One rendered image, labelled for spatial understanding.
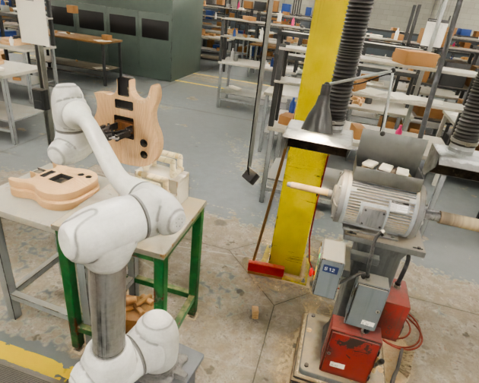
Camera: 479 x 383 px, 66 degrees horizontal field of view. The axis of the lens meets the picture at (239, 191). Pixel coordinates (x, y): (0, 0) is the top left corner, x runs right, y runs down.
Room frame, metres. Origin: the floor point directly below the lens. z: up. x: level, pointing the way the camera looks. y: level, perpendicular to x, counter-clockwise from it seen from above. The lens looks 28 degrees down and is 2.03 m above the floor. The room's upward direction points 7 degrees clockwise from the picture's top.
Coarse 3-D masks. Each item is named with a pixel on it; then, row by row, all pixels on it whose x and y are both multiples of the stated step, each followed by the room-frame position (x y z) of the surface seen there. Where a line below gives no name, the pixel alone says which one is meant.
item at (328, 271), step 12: (324, 240) 1.38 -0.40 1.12; (324, 252) 1.29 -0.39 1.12; (336, 252) 1.30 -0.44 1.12; (324, 264) 1.24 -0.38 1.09; (336, 264) 1.23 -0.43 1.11; (324, 276) 1.24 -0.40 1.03; (336, 276) 1.23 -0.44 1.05; (312, 288) 1.25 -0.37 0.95; (324, 288) 1.24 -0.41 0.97; (336, 288) 1.23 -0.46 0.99
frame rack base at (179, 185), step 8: (152, 168) 1.94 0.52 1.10; (160, 168) 1.95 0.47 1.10; (168, 168) 1.97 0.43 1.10; (168, 176) 1.86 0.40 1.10; (176, 176) 1.87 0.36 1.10; (160, 184) 1.84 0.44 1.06; (176, 184) 1.81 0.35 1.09; (184, 184) 1.89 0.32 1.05; (176, 192) 1.81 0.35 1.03; (184, 192) 1.89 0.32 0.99; (184, 200) 1.90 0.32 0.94
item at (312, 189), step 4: (292, 184) 1.62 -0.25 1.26; (296, 184) 1.62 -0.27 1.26; (300, 184) 1.62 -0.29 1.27; (296, 188) 1.61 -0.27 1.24; (300, 188) 1.61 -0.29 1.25; (304, 188) 1.60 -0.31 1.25; (308, 188) 1.60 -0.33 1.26; (312, 188) 1.60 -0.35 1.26; (316, 188) 1.60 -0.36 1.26; (320, 188) 1.60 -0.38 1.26; (324, 188) 1.60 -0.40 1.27; (312, 192) 1.60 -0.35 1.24; (316, 192) 1.59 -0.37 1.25; (320, 192) 1.58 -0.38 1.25; (324, 192) 1.58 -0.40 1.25
